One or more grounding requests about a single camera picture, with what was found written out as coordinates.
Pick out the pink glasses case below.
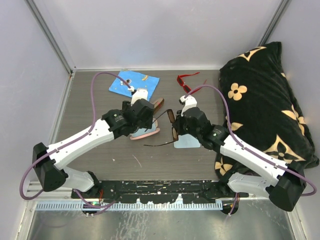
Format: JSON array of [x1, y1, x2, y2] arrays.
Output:
[[130, 125, 160, 141]]

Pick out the tortoiseshell brown sunglasses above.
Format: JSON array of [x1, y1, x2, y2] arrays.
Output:
[[144, 108, 179, 147]]

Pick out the light blue cloth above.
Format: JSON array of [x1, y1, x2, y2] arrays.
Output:
[[173, 134, 201, 149], [144, 119, 158, 134]]

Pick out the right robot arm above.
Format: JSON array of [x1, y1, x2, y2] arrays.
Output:
[[172, 107, 306, 212]]

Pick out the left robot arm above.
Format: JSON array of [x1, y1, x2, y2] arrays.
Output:
[[32, 99, 155, 198]]

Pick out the red sunglasses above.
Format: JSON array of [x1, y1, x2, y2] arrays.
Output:
[[176, 72, 199, 93]]

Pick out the brown striped glasses case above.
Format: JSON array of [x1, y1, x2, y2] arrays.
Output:
[[152, 97, 165, 115]]

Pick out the blue cartoon print cloth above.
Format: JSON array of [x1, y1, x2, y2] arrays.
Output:
[[109, 70, 160, 101]]

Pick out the black floral plush pillow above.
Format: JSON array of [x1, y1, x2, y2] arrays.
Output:
[[219, 41, 320, 169]]

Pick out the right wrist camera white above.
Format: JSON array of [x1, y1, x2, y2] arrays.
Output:
[[179, 95, 198, 117]]

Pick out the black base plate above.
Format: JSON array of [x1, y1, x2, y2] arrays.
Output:
[[80, 180, 236, 204]]

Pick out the aluminium front rail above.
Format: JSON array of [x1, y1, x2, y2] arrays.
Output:
[[34, 187, 223, 214]]

